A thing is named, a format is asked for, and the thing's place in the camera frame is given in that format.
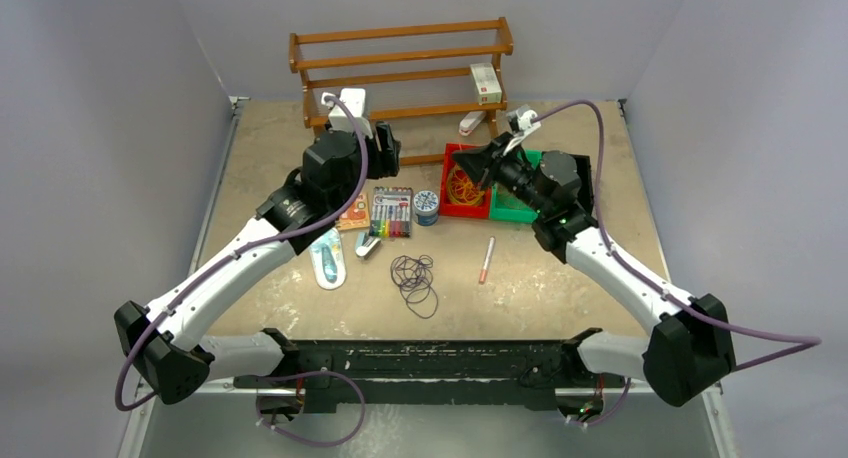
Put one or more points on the orange spiral notebook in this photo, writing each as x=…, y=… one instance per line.
x=357, y=216

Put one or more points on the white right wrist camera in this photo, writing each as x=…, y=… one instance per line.
x=523, y=121

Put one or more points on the wooden three-tier rack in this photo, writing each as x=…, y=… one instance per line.
x=407, y=72

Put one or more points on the blue white tape package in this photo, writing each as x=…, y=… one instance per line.
x=327, y=259

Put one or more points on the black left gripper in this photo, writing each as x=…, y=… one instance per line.
x=387, y=150

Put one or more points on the aluminium rail frame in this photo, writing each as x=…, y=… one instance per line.
x=221, y=421

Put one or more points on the white red small box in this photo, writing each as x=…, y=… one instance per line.
x=486, y=83

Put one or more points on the round blue white tub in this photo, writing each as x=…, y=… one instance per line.
x=426, y=205

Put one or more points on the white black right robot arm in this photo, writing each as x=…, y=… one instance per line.
x=688, y=346

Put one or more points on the black plastic bin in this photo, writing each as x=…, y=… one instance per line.
x=586, y=193

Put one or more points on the pack of coloured markers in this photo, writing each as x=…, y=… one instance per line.
x=391, y=215

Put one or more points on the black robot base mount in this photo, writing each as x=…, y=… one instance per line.
x=534, y=374

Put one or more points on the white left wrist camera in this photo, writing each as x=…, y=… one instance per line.
x=348, y=110

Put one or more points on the white stapler under rack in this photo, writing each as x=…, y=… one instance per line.
x=470, y=122

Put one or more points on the red plastic bin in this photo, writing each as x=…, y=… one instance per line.
x=459, y=197

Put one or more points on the green plastic bin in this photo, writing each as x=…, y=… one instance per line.
x=512, y=189

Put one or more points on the white orange-capped marker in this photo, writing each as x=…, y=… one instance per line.
x=487, y=260

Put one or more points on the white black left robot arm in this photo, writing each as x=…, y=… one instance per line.
x=165, y=340

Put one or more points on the light blue white stapler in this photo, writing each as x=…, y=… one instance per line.
x=366, y=245

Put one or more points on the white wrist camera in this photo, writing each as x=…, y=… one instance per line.
x=523, y=121
x=348, y=110

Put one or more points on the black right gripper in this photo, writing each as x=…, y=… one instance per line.
x=487, y=162

